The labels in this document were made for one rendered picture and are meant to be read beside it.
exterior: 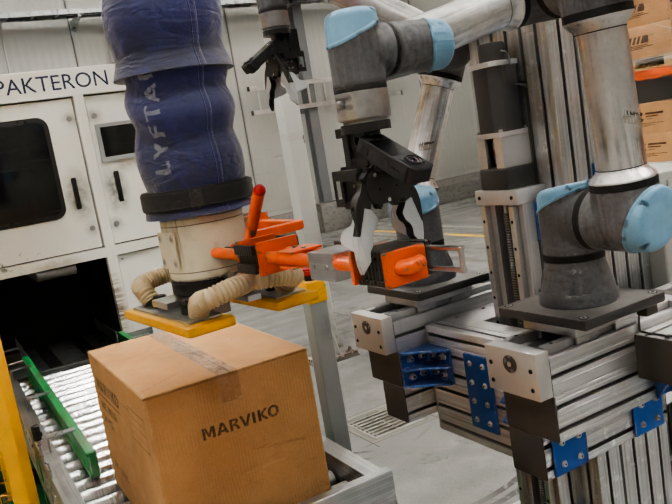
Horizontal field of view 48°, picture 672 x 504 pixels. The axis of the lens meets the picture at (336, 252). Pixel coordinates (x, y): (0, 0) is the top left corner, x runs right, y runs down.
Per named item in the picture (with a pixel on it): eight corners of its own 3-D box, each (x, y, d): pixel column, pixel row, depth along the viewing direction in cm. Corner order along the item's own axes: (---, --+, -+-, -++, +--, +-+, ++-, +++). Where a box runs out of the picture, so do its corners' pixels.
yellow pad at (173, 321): (124, 319, 163) (120, 297, 163) (167, 307, 169) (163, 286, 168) (189, 340, 136) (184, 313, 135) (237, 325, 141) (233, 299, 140)
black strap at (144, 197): (127, 214, 157) (123, 196, 157) (225, 195, 170) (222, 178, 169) (169, 214, 139) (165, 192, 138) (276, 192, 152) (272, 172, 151)
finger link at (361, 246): (344, 273, 109) (356, 211, 109) (369, 275, 104) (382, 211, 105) (327, 268, 107) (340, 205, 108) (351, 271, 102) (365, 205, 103)
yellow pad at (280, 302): (203, 297, 174) (199, 276, 173) (241, 287, 180) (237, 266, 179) (278, 312, 146) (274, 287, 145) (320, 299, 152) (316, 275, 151)
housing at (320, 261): (309, 280, 119) (304, 252, 118) (343, 270, 123) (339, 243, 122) (334, 283, 113) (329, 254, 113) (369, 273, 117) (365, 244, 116)
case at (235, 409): (116, 482, 218) (86, 351, 212) (242, 437, 237) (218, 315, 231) (178, 569, 166) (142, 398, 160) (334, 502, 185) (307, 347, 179)
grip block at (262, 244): (235, 274, 136) (230, 243, 135) (281, 262, 142) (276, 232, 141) (258, 277, 129) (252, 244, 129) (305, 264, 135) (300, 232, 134)
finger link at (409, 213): (411, 245, 116) (384, 196, 112) (437, 246, 111) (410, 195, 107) (398, 257, 114) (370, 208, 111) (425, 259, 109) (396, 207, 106)
